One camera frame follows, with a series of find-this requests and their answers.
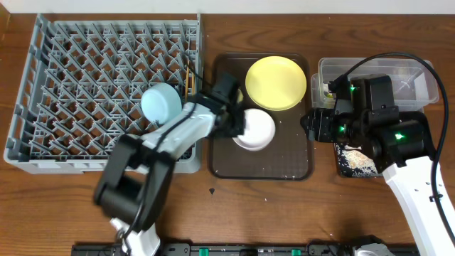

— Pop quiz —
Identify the white bowl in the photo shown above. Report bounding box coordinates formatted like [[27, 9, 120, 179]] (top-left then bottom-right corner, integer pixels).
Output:
[[233, 109, 276, 151]]

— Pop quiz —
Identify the green orange snack wrapper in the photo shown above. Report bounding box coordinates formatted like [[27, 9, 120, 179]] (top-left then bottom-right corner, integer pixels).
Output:
[[322, 83, 336, 99]]

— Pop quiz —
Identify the light blue bowl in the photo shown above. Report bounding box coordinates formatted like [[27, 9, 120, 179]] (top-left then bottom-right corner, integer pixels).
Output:
[[140, 83, 182, 124]]

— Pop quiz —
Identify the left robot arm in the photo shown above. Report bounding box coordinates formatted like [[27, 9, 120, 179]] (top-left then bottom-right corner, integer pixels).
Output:
[[93, 73, 245, 255]]

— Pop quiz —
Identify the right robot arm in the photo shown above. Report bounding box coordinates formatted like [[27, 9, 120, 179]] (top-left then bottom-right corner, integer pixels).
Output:
[[300, 74, 454, 255]]

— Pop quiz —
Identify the black waste tray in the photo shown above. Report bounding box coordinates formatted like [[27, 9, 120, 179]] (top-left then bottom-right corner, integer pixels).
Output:
[[333, 110, 435, 178]]

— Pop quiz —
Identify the dark brown serving tray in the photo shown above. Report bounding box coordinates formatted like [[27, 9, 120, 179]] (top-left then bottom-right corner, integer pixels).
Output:
[[208, 53, 314, 181]]

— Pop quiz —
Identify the yellow round plate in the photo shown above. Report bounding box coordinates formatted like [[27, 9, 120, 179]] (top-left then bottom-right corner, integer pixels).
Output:
[[245, 55, 307, 111]]

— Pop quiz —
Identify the spilled rice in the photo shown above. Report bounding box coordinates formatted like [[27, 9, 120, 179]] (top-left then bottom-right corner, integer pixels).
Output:
[[334, 144, 381, 178]]

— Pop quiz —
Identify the clear plastic bin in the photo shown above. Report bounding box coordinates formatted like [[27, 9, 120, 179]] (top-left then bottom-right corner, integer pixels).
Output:
[[311, 58, 439, 112]]

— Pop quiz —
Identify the grey plastic dish rack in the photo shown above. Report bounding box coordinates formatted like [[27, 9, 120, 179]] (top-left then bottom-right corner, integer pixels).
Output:
[[4, 15, 203, 174]]

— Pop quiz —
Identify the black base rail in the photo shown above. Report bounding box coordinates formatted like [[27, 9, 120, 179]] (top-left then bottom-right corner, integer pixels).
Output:
[[70, 241, 420, 256]]

